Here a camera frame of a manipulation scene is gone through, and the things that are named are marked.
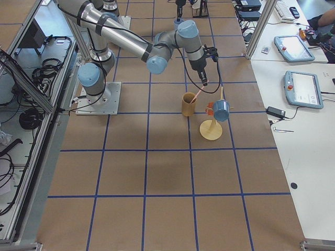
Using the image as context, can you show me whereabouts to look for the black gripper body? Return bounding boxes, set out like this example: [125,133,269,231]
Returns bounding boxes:
[175,0,185,10]
[189,56,207,72]

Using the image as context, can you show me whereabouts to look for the light blue cup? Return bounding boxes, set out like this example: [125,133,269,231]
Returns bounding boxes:
[174,18,185,31]

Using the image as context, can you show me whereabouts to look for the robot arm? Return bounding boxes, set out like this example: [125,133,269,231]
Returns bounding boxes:
[58,1,208,86]

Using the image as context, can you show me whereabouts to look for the bamboo chopstick holder cup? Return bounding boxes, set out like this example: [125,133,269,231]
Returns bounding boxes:
[182,92,197,117]

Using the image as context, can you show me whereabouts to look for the orange mug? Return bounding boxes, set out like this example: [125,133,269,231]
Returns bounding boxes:
[205,102,214,116]

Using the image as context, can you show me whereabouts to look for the blue mug on stand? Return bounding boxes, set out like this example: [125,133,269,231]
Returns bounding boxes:
[213,99,229,122]

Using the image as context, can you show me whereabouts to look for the wooden mug tree stand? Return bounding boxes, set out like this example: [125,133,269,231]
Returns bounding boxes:
[199,86,225,141]

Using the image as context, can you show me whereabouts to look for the black power adapter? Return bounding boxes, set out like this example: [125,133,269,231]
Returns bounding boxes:
[266,106,286,119]

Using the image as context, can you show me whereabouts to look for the upper teach pendant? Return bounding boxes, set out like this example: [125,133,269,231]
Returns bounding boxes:
[274,35,315,62]

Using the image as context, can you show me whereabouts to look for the teach pendant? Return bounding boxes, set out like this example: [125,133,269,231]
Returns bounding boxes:
[284,71,323,109]
[274,35,315,62]

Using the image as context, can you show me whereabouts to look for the lower teach pendant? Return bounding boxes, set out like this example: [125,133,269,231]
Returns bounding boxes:
[284,71,323,109]

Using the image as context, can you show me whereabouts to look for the white keyboard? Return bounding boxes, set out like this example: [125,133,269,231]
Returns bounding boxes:
[274,1,295,23]

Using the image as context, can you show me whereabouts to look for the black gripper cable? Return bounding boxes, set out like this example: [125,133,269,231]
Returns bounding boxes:
[175,45,222,94]

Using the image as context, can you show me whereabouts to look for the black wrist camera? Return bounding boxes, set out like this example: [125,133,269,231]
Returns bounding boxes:
[204,45,219,63]

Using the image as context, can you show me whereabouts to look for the black wire mug rack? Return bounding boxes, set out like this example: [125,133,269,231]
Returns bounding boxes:
[192,0,209,18]

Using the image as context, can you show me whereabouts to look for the aluminium frame post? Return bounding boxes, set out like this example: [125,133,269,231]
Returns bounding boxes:
[245,0,277,60]

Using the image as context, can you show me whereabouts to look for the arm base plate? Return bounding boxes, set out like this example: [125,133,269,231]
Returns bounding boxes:
[75,82,122,116]

